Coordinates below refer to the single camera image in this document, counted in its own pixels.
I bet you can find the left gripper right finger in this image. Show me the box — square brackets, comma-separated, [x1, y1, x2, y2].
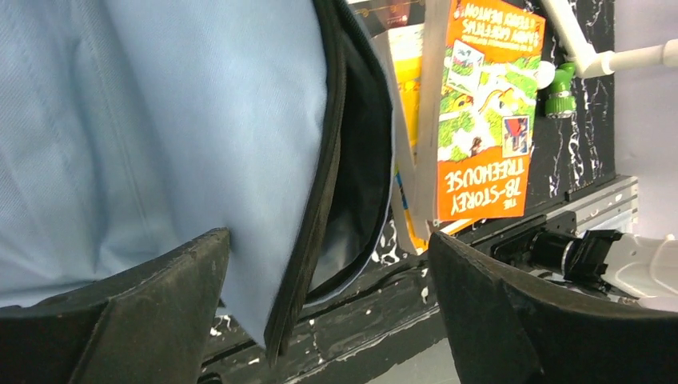
[428, 234, 677, 383]

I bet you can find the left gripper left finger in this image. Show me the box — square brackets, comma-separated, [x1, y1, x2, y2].
[1, 228, 229, 383]

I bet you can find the blue student backpack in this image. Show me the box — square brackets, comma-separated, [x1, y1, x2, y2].
[1, 1, 393, 362]

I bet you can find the orange treehouse book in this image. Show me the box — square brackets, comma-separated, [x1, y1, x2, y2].
[410, 1, 546, 234]

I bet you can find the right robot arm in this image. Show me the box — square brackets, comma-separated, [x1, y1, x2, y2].
[491, 228, 677, 313]

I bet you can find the green white pipe fitting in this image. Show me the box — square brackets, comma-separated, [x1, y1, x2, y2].
[536, 61, 576, 119]

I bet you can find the bottom dark white book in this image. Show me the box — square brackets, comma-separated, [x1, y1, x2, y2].
[347, 0, 425, 29]

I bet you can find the white pvc pipe frame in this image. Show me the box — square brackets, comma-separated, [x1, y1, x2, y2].
[540, 0, 678, 79]

